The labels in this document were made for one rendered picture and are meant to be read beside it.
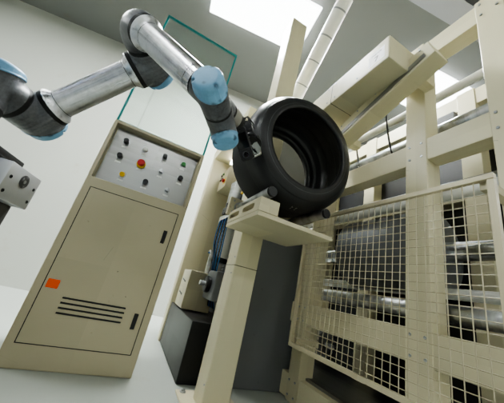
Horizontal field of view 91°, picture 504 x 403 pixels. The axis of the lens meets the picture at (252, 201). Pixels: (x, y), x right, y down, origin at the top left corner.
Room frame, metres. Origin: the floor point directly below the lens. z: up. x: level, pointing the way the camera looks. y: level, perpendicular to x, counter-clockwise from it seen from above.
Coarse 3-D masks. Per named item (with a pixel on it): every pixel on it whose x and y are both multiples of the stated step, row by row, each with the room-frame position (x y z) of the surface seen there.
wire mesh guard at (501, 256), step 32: (416, 192) 0.82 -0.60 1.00; (352, 224) 1.11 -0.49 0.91; (416, 224) 0.83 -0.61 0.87; (384, 256) 0.95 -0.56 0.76; (416, 256) 0.83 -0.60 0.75; (480, 256) 0.66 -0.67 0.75; (320, 288) 1.27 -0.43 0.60; (384, 288) 0.94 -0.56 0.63; (416, 288) 0.83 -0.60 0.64; (320, 320) 1.25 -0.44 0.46; (448, 320) 0.75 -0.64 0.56; (480, 320) 0.68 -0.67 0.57; (416, 384) 0.84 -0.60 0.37
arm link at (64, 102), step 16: (112, 64) 0.64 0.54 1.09; (128, 64) 0.62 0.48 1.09; (144, 64) 0.62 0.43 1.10; (80, 80) 0.65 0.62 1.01; (96, 80) 0.65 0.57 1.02; (112, 80) 0.65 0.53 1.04; (128, 80) 0.66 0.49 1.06; (144, 80) 0.66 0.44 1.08; (160, 80) 0.68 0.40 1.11; (48, 96) 0.66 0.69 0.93; (64, 96) 0.66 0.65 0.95; (80, 96) 0.67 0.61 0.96; (96, 96) 0.68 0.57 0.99; (112, 96) 0.70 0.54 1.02; (32, 112) 0.66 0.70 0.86; (48, 112) 0.67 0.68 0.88; (64, 112) 0.70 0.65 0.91; (80, 112) 0.73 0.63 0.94; (32, 128) 0.70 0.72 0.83; (48, 128) 0.72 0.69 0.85; (64, 128) 0.76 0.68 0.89
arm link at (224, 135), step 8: (232, 112) 0.53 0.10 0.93; (232, 120) 0.55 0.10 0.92; (216, 128) 0.55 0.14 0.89; (224, 128) 0.55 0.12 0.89; (232, 128) 0.57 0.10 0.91; (216, 136) 0.57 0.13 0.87; (224, 136) 0.56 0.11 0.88; (232, 136) 0.57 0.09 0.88; (216, 144) 0.59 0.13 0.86; (224, 144) 0.59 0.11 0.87; (232, 144) 0.60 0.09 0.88
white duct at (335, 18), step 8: (344, 0) 1.23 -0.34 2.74; (352, 0) 1.23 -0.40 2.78; (336, 8) 1.27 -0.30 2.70; (344, 8) 1.26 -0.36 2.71; (336, 16) 1.29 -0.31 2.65; (344, 16) 1.30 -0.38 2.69; (328, 24) 1.34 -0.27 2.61; (336, 24) 1.33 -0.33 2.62; (328, 32) 1.37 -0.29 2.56; (336, 32) 1.38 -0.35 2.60; (320, 40) 1.41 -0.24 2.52; (328, 40) 1.40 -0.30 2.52; (320, 48) 1.44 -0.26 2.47; (328, 48) 1.46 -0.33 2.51; (312, 56) 1.49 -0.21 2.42; (320, 56) 1.48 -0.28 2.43; (312, 64) 1.52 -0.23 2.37; (304, 72) 1.57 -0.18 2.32; (312, 72) 1.56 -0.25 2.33; (304, 80) 1.60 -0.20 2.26; (296, 88) 1.65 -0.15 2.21; (304, 88) 1.64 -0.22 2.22; (296, 96) 1.68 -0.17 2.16
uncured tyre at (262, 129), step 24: (264, 120) 0.87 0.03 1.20; (288, 120) 1.14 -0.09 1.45; (312, 120) 1.09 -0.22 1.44; (264, 144) 0.88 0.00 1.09; (312, 144) 1.23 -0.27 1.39; (336, 144) 1.11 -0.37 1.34; (240, 168) 1.02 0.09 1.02; (264, 168) 0.91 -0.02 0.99; (312, 168) 1.29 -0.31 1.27; (336, 168) 1.17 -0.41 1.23; (288, 192) 0.95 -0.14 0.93; (312, 192) 0.98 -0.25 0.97; (336, 192) 1.03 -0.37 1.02; (288, 216) 1.16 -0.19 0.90
